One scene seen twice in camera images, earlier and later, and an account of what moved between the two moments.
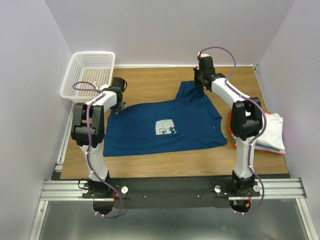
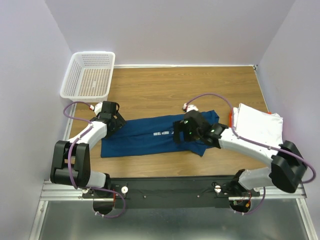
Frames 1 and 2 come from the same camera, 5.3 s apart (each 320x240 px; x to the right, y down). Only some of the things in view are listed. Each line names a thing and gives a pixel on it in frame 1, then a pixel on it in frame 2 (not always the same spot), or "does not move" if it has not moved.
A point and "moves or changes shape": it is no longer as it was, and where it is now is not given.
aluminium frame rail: [269, 188] does not move
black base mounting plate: [172, 193] does not move
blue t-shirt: [187, 120] moves or changes shape
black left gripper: [118, 109] → [119, 122]
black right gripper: [196, 72] → [180, 126]
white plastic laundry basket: [88, 71] does not move
